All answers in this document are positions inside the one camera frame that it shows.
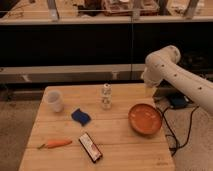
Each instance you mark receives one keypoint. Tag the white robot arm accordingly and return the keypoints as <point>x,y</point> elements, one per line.
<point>162,65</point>

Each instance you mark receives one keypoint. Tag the clear plastic bottle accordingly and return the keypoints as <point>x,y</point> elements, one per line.
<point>106,96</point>

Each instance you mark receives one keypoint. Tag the orange bowl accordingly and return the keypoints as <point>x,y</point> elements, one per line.
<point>144,119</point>

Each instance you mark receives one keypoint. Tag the white plastic cup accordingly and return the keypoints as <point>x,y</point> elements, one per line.
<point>54,100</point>

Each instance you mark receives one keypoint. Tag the blue power box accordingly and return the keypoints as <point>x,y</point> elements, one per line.
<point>177,101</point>

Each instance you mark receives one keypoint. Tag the orange carrot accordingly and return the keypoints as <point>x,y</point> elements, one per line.
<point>55,143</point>

